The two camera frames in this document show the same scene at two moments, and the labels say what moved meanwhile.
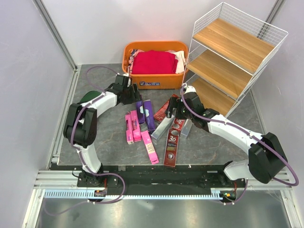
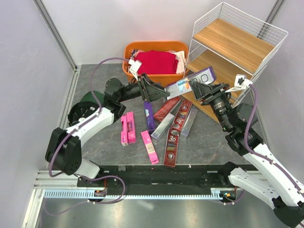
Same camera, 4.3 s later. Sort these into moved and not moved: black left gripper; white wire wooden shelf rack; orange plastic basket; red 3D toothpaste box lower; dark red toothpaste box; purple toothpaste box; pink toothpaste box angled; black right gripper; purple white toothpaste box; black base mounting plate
Moved: black right gripper; purple white toothpaste box; black left gripper
Not moved: black base mounting plate; red 3D toothpaste box lower; white wire wooden shelf rack; purple toothpaste box; pink toothpaste box angled; orange plastic basket; dark red toothpaste box
